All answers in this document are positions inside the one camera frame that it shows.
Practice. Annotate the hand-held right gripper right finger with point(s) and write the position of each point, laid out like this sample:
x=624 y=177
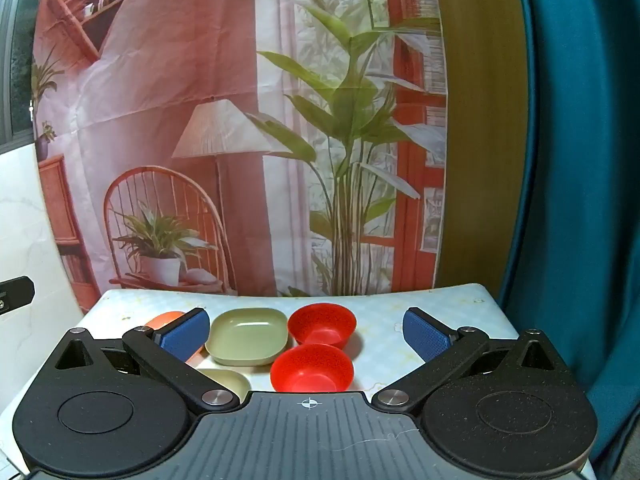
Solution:
x=425 y=332

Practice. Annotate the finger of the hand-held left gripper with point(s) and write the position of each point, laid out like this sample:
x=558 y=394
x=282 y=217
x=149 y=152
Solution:
x=17 y=294

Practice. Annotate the printed room backdrop cloth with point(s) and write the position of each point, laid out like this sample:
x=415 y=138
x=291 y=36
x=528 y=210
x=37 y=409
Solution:
x=215 y=60

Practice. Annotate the orange plate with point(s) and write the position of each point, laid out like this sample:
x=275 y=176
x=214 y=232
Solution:
x=162 y=319

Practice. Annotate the yellow wooden panel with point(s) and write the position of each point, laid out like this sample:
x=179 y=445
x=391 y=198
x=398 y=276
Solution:
x=480 y=110

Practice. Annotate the red round bowl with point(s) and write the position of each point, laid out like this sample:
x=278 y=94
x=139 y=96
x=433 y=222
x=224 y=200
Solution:
x=312 y=367
x=322 y=325

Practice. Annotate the floral checked tablecloth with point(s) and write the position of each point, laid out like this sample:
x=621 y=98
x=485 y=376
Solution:
x=385 y=312

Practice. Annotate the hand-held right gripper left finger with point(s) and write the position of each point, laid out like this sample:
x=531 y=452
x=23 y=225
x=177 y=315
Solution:
x=186 y=334

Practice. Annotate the teal curtain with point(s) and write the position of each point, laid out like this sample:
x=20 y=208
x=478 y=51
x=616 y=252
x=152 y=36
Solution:
x=580 y=160

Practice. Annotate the cream square plate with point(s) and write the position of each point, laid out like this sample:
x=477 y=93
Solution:
x=225 y=381

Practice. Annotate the green square bowl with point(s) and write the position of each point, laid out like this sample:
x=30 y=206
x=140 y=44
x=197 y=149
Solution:
x=247 y=332

